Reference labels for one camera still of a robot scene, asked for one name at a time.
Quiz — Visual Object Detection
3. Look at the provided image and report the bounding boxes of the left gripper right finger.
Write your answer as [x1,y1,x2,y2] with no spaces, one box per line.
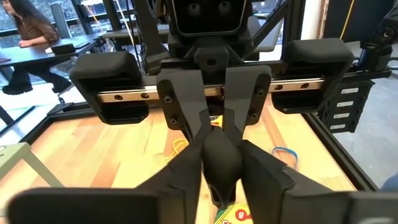
[241,141,352,224]

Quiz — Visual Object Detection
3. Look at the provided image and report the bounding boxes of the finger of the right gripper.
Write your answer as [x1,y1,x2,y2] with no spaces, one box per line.
[157,68,212,141]
[222,64,272,146]

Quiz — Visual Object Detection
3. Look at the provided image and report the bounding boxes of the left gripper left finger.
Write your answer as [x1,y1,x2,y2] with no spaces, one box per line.
[136,141,205,224]

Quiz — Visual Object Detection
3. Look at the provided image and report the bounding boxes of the yellow crayon box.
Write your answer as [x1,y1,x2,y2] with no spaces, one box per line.
[214,203,254,224]
[210,114,224,128]

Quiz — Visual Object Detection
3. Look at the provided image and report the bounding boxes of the yellow rubber band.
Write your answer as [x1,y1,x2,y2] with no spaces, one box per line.
[167,138,190,162]

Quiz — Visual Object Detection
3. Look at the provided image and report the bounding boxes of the blue rubber band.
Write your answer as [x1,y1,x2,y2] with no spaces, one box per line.
[271,146,300,170]

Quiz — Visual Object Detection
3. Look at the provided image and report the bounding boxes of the grey office chair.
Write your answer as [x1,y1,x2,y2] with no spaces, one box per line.
[49,1,72,40]

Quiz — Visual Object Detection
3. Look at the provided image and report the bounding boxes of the dark desk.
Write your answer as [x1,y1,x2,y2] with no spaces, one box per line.
[0,32,103,68]

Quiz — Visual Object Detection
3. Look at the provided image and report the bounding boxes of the black box white labels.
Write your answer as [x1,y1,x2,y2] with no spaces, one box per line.
[320,80,374,134]

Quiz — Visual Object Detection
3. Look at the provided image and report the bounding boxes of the person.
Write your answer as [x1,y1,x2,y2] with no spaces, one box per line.
[0,0,74,96]

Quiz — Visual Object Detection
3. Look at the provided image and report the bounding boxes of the green perforated metal riser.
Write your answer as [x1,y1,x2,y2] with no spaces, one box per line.
[0,142,65,189]

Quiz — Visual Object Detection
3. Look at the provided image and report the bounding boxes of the black aluminium table frame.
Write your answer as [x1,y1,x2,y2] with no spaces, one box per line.
[0,70,392,192]

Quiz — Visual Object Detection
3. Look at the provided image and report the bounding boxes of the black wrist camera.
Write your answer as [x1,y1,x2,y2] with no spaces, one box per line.
[169,0,249,37]

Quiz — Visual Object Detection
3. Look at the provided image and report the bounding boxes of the yellow cable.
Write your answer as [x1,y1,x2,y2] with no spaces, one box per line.
[338,0,355,40]

